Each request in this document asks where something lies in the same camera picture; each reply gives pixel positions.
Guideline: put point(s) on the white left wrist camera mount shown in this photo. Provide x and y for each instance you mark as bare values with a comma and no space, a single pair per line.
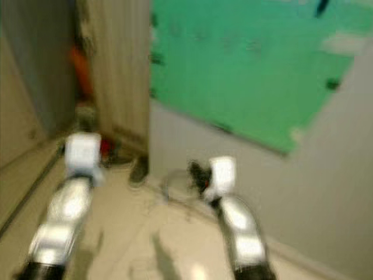
83,153

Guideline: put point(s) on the black board clip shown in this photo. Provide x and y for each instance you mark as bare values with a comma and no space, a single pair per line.
333,84
156,58

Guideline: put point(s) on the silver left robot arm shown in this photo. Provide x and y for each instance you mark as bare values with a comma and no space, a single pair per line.
70,216

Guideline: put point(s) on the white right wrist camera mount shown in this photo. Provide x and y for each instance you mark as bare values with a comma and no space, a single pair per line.
221,175

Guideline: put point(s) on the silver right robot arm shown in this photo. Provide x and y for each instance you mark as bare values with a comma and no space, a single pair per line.
242,233

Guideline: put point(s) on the grey door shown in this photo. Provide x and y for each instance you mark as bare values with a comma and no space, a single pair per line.
38,58

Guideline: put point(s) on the small red object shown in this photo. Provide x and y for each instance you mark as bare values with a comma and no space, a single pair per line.
105,147

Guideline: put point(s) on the green wall board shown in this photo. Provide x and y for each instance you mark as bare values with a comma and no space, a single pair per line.
245,70

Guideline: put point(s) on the dark shoe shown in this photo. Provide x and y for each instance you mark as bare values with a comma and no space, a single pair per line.
139,170

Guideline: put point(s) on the light wooden panel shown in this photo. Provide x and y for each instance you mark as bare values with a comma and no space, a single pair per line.
119,70

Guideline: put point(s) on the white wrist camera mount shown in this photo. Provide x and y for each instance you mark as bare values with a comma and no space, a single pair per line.
83,153
221,175

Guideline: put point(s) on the black hanging object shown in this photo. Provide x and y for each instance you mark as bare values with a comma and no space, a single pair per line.
322,7

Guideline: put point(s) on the orange object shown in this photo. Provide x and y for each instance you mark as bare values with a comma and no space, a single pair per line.
81,73

